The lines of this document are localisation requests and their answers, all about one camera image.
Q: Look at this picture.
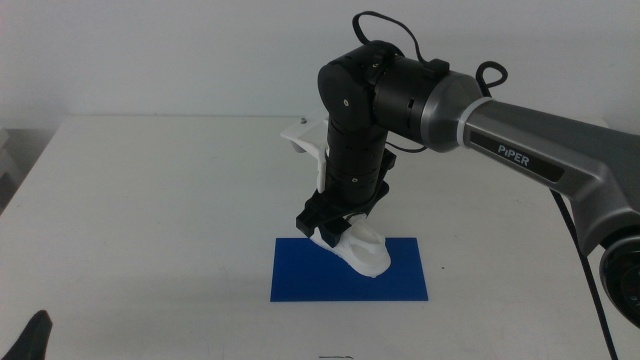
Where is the blue rectangular mat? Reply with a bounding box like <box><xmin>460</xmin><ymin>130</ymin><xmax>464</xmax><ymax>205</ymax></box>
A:
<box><xmin>269</xmin><ymin>237</ymin><xmax>430</xmax><ymax>303</ymax></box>

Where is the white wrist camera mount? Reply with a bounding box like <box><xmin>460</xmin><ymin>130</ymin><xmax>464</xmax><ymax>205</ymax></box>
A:
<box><xmin>280</xmin><ymin>116</ymin><xmax>330</xmax><ymax>194</ymax></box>

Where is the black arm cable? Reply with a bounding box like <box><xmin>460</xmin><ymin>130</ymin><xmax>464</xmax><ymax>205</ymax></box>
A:
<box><xmin>474</xmin><ymin>60</ymin><xmax>620</xmax><ymax>360</ymax></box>

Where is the black looped wrist cable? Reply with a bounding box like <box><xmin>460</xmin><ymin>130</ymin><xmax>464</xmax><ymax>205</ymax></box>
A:
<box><xmin>351</xmin><ymin>10</ymin><xmax>450</xmax><ymax>76</ymax></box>

